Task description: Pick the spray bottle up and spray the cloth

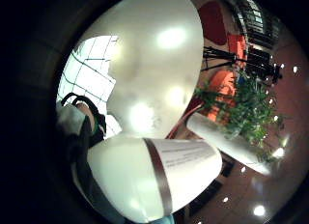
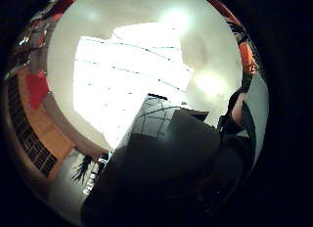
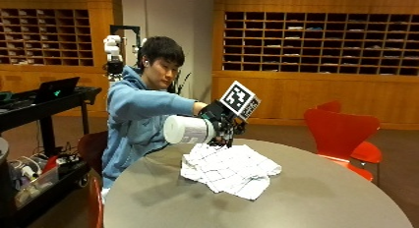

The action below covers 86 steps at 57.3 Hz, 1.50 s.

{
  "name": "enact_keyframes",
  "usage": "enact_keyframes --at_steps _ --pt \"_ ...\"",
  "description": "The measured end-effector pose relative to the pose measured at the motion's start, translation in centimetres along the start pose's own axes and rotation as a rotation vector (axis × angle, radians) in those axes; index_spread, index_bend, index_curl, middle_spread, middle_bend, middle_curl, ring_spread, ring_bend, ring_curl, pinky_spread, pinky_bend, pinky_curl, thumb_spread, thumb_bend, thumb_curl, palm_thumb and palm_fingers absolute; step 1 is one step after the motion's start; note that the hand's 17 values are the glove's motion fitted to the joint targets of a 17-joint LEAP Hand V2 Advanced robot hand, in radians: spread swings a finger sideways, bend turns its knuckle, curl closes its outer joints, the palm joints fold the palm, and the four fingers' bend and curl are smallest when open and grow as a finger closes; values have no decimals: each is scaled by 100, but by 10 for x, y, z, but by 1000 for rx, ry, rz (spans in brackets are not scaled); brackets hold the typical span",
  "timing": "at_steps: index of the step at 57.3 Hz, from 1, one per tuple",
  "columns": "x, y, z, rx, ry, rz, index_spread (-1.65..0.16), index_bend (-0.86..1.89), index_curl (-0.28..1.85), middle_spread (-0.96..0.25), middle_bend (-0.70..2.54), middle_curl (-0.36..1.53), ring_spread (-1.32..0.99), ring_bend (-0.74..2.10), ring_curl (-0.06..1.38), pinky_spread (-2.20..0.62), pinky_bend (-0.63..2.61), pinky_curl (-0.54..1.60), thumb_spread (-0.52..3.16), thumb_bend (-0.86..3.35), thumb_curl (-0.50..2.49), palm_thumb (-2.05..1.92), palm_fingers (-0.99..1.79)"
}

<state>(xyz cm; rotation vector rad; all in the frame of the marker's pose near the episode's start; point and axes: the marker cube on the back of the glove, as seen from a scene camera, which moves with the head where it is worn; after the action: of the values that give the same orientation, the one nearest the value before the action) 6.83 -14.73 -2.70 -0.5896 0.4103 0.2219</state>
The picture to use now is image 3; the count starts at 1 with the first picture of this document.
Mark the black laptop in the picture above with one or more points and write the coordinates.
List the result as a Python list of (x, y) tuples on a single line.
[(56, 89)]

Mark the clear plastic storage box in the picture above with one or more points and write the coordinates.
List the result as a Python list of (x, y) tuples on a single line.
[(34, 185)]

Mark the black metal frame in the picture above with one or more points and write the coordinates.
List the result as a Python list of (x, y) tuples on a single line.
[(125, 33)]

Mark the white checked cloth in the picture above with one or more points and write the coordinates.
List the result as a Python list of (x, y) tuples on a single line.
[(228, 170)]

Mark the red moulded chair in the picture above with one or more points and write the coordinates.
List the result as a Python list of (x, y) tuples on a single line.
[(367, 152), (337, 133)]

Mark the white cylindrical canister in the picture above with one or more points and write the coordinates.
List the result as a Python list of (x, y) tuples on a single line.
[(187, 129)]

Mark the dark red chair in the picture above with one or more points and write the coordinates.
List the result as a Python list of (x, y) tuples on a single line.
[(92, 149)]

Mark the black equipment cart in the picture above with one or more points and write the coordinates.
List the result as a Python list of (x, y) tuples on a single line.
[(48, 110)]

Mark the glossy red chair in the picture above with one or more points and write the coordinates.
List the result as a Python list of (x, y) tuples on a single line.
[(93, 201)]

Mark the white cube with black markers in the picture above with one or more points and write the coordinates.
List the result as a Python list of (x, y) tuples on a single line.
[(239, 99)]

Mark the large wooden pigeonhole shelf unit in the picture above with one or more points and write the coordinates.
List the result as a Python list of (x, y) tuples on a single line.
[(320, 43)]

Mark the person in blue hoodie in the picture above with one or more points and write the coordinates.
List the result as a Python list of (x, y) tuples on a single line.
[(135, 123)]

